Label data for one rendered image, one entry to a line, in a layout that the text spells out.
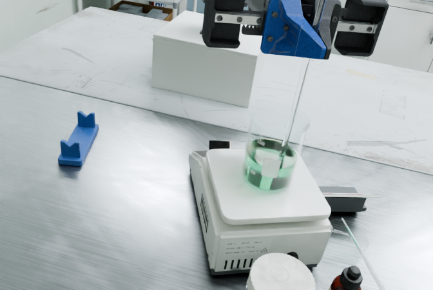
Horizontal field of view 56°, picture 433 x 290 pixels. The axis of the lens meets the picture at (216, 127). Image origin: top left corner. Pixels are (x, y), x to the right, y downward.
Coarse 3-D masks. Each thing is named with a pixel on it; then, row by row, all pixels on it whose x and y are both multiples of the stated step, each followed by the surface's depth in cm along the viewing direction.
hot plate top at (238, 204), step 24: (216, 168) 46; (240, 168) 47; (216, 192) 43; (240, 192) 44; (288, 192) 44; (312, 192) 45; (240, 216) 40; (264, 216) 41; (288, 216) 41; (312, 216) 42
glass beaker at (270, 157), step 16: (256, 112) 44; (272, 112) 45; (288, 112) 45; (256, 128) 41; (272, 128) 46; (304, 128) 43; (256, 144) 41; (272, 144) 40; (288, 144) 40; (256, 160) 42; (272, 160) 41; (288, 160) 42; (240, 176) 46; (256, 176) 43; (272, 176) 42; (288, 176) 43; (272, 192) 44
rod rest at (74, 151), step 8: (80, 112) 63; (80, 120) 63; (88, 120) 63; (80, 128) 64; (88, 128) 64; (96, 128) 64; (72, 136) 62; (80, 136) 62; (88, 136) 62; (64, 144) 56; (72, 144) 56; (80, 144) 57; (88, 144) 60; (64, 152) 57; (72, 152) 57; (80, 152) 57; (64, 160) 57; (72, 160) 57; (80, 160) 57
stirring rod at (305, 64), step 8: (320, 0) 35; (320, 8) 35; (320, 16) 36; (304, 64) 38; (304, 72) 39; (304, 80) 39; (296, 88) 40; (296, 96) 40; (296, 104) 41; (288, 120) 42; (288, 128) 42
